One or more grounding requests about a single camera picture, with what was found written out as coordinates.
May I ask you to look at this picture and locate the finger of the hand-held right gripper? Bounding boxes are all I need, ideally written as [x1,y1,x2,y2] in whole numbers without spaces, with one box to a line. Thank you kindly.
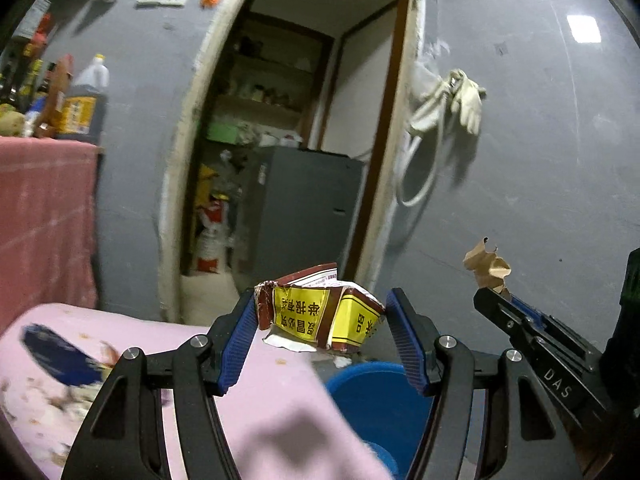
[507,296,553,326]
[474,287,538,356]

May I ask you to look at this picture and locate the door frame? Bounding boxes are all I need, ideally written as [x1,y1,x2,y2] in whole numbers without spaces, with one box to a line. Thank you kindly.
[157,0,426,323]

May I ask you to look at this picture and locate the pink cloth cover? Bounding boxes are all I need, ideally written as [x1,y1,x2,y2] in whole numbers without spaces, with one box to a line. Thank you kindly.
[0,302,396,480]

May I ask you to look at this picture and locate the dark blue scrap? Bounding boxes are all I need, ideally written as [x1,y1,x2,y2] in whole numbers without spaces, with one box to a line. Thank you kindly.
[20,324,108,388]

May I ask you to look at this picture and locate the brown paper scrap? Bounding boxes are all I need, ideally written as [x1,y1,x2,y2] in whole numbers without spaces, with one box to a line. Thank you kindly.
[462,237,513,301]

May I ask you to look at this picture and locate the red snack packet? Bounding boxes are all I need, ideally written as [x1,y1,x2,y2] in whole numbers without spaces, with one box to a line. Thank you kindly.
[25,12,53,61]

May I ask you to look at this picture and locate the clear plastic bag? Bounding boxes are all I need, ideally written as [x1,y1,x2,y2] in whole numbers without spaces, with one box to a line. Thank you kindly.
[410,40,451,101]

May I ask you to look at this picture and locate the white bottle with blue cap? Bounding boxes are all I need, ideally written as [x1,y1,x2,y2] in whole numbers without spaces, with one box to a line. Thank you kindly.
[22,95,51,136]

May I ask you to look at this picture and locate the green box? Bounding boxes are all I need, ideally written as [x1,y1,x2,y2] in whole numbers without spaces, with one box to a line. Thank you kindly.
[207,122,243,143]

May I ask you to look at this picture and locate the blue plastic bucket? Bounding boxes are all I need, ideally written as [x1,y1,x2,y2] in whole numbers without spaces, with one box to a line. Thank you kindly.
[325,362,441,480]

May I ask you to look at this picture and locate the yellow bag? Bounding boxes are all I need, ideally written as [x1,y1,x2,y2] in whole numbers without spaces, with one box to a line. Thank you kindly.
[197,162,218,211]

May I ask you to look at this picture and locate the yellowish ginger root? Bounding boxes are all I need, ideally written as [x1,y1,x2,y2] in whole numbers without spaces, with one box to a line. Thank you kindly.
[0,105,26,137]

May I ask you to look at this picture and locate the white rubber gloves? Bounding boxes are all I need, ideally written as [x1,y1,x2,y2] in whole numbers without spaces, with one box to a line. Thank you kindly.
[450,70,487,135]

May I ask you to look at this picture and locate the large soy sauce jug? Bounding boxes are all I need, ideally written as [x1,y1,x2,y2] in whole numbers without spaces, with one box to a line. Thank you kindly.
[59,53,111,142]

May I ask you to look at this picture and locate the red checked cloth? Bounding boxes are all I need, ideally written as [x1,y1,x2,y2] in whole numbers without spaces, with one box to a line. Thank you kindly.
[0,137,101,331]

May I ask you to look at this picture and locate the white hose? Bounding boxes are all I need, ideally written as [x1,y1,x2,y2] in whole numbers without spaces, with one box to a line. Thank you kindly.
[395,72,461,207]

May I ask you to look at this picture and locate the wooden shelf unit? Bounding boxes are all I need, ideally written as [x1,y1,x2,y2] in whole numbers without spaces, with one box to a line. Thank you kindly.
[210,10,336,148]

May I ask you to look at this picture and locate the dark glass bottle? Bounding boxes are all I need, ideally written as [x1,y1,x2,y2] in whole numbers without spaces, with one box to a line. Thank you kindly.
[0,57,38,111]

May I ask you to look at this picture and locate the pile of pale peel scraps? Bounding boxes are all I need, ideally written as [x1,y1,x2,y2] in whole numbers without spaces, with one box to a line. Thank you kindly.
[0,360,101,461]

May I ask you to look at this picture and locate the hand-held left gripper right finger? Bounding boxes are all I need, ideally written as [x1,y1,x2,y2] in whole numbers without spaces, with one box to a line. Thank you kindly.
[385,287,583,480]

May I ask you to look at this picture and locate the red and white sack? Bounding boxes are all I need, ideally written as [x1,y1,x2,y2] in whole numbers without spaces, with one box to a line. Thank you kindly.
[195,195,233,275]

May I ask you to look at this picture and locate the yellow and red torn wrapper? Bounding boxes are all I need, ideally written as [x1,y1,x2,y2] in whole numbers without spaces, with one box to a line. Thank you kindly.
[254,262,387,356]

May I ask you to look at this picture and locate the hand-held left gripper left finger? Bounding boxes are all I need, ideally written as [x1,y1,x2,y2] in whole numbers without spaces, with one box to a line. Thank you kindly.
[60,287,266,480]

